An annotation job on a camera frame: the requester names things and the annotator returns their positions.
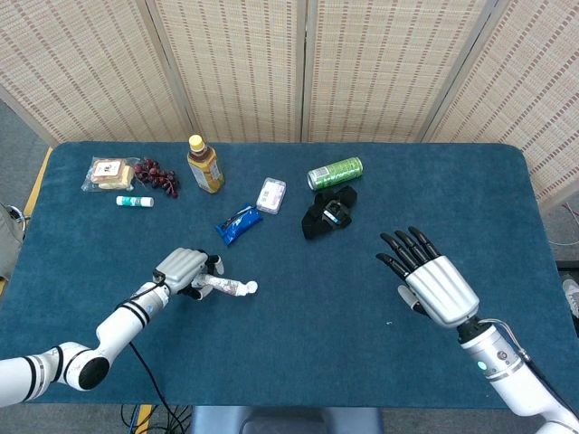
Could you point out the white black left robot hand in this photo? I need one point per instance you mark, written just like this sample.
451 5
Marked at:
181 267

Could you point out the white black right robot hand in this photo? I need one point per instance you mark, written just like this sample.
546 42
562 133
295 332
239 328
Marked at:
441 289

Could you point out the floral white toothpaste tube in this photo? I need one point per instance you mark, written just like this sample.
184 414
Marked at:
230 286

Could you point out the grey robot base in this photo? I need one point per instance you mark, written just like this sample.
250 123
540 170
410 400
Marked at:
289 422

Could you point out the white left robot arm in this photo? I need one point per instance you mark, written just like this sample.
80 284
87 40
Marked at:
117 327

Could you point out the yellow-capped tea bottle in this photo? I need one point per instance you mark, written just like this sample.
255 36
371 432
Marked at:
205 172

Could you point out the green drink can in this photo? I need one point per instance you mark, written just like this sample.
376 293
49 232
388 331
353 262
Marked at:
337 172

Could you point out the blue snack packet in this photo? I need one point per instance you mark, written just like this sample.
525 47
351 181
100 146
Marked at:
237 224

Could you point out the white green glue stick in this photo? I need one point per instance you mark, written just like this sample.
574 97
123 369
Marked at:
135 201

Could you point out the dark red grape bunch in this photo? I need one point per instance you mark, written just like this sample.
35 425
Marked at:
156 177

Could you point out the clear plastic box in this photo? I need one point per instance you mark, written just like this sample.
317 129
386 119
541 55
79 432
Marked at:
270 195

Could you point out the blue carpet table cover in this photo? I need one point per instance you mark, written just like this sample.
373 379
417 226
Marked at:
316 325

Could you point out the white sneaker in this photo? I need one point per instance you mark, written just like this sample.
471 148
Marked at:
572 296

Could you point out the bamboo folding screen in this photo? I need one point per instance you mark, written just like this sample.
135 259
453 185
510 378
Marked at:
235 68

